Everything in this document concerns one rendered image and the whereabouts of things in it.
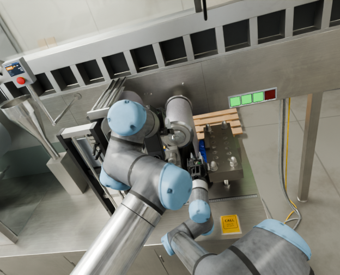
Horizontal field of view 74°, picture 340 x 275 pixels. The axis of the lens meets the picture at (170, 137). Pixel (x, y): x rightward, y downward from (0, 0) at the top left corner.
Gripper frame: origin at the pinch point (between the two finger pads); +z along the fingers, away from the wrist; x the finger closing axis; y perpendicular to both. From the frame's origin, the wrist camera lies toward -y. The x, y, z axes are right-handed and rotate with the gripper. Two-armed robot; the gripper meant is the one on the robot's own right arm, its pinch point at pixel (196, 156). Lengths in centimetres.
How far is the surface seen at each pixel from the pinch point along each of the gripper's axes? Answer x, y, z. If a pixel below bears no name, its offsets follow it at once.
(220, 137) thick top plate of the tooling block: -13.2, -6.0, 20.2
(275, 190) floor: -57, -109, 62
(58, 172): 79, 1, 3
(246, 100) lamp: -29.8, 8.8, 29.3
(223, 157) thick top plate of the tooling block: -12.4, -6.0, 3.2
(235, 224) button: -12.0, -16.6, -27.3
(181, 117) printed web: 3.1, 21.5, 3.2
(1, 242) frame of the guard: 108, -17, -26
